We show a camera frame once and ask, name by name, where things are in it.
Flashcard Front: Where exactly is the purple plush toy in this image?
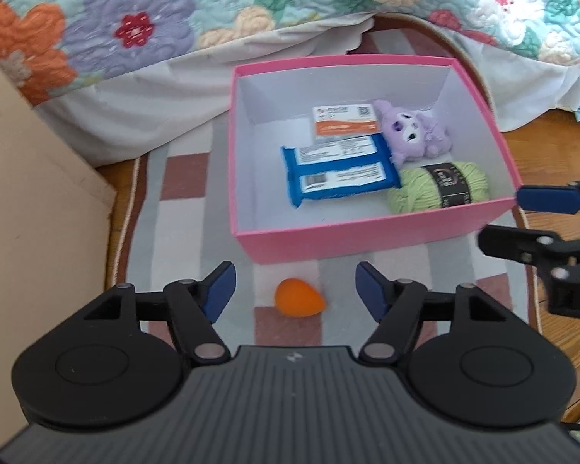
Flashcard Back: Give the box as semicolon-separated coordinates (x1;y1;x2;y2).
372;99;452;165

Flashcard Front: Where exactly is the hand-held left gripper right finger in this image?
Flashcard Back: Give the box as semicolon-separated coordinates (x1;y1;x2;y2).
355;260;513;365

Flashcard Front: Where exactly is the orange egg-shaped sponge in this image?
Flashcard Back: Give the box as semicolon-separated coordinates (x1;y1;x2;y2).
275;278;327;319

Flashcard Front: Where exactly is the white bed skirt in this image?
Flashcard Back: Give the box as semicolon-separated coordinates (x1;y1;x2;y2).
34;12;580;167

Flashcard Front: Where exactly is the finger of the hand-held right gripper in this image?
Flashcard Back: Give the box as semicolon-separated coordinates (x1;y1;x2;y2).
478;225;580;272
517;171;580;216

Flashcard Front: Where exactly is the green yarn ball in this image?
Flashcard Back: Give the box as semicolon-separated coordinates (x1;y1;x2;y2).
386;160;491;216

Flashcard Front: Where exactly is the checked oval rug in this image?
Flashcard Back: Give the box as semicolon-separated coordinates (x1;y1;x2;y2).
104;14;544;349

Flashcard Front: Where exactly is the pink cardboard box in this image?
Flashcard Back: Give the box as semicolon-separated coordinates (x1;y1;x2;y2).
229;55;525;266

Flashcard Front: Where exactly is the floral quilt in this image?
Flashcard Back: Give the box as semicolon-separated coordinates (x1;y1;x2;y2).
0;0;580;107

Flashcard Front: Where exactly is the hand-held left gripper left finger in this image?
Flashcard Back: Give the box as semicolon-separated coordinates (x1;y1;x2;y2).
80;260;236;363

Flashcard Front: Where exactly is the orange white tissue packet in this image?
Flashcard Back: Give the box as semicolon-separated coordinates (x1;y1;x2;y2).
310;104;380;137

